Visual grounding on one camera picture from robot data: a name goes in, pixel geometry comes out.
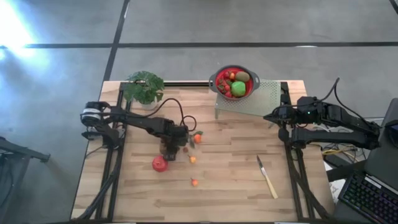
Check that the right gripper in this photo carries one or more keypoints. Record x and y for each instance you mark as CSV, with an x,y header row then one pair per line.
x,y
289,115

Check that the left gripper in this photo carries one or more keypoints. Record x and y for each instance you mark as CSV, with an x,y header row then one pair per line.
x,y
178,135

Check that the large red toy apple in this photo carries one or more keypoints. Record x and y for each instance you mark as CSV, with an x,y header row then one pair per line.
x,y
160,164

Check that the green perforated metal shelf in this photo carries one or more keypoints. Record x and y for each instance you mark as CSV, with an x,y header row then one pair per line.
x,y
267,99

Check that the small yellow-orange toy pear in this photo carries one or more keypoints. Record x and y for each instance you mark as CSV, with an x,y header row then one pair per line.
x,y
232,75
192,159
194,182

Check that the orange toy mandarin with leaves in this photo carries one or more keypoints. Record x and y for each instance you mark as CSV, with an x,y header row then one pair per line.
x,y
197,138

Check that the green toy apple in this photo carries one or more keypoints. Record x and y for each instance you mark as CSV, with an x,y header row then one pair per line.
x,y
238,89

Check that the small red toy strawberry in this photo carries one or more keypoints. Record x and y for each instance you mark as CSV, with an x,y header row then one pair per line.
x,y
185,149
226,74
229,94
227,88
224,82
221,88

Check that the red colander with grey rim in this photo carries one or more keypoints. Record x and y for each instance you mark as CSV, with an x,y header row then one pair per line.
x,y
217,77

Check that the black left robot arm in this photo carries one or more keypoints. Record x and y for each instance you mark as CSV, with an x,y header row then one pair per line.
x,y
140,123

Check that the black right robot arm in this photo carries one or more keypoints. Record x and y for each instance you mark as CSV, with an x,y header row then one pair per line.
x,y
342,137

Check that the green plant in white pot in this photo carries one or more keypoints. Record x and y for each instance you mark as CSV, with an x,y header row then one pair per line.
x,y
144,88

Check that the black power brick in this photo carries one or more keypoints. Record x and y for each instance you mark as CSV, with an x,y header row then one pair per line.
x,y
332,160

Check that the white paper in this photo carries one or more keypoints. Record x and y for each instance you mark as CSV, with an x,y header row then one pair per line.
x,y
335,189

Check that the grey laptop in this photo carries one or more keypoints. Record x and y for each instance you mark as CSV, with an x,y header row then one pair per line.
x,y
382,161

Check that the small black device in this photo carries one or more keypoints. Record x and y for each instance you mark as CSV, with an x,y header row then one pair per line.
x,y
392,137

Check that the black metal stand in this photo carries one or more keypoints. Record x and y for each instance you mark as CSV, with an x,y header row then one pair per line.
x,y
18,149

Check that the black metal table frame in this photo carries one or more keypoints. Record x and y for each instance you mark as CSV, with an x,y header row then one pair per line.
x,y
186,84

